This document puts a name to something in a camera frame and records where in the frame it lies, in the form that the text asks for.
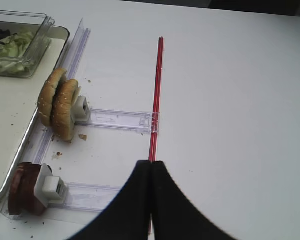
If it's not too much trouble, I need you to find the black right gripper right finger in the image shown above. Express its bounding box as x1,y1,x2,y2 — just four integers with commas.
151,161,233,240

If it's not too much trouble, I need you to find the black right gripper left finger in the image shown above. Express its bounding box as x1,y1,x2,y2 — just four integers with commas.
70,160,152,240

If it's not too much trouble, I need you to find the meat patty slice inner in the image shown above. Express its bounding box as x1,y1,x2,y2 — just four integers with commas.
18,162,46,216

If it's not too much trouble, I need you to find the meat patty slice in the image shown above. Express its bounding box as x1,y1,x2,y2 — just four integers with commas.
8,162,32,216
18,162,46,216

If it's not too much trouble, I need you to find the meat patty slice outer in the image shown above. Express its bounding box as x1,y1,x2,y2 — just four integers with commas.
8,162,32,216

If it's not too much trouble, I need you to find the green lettuce in container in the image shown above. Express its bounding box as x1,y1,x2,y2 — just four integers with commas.
0,26,51,76

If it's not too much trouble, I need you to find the clear pusher track lower right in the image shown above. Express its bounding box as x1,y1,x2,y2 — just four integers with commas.
48,182,121,213

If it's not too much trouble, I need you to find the clear pusher track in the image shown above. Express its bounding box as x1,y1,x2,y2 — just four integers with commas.
75,108,159,134
48,182,121,213

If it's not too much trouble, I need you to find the white pusher block lower right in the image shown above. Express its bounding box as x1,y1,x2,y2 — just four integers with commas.
34,163,68,208

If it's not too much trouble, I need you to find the white pusher block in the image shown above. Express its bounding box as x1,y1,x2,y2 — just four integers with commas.
71,96,90,122
34,163,68,208

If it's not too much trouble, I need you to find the clear pusher track upper right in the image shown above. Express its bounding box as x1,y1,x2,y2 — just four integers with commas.
75,108,159,134

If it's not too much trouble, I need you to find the white pusher block upper right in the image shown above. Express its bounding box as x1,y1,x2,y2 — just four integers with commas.
71,96,90,122

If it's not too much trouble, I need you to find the sesame bun top inner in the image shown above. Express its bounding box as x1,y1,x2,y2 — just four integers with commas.
51,79,79,142

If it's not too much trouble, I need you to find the sesame bun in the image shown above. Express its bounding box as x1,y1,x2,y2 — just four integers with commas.
37,67,67,127
51,79,79,142

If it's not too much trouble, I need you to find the sesame bun top outer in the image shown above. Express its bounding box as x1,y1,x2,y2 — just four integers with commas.
37,67,67,127

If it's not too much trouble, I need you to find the metal serving tray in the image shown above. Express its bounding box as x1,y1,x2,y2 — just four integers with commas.
0,26,70,199

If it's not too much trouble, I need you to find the red strip right side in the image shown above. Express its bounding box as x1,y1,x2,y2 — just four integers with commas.
148,36,164,163

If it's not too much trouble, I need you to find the clear plastic salad container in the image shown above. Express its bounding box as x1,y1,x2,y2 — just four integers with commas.
0,10,55,78

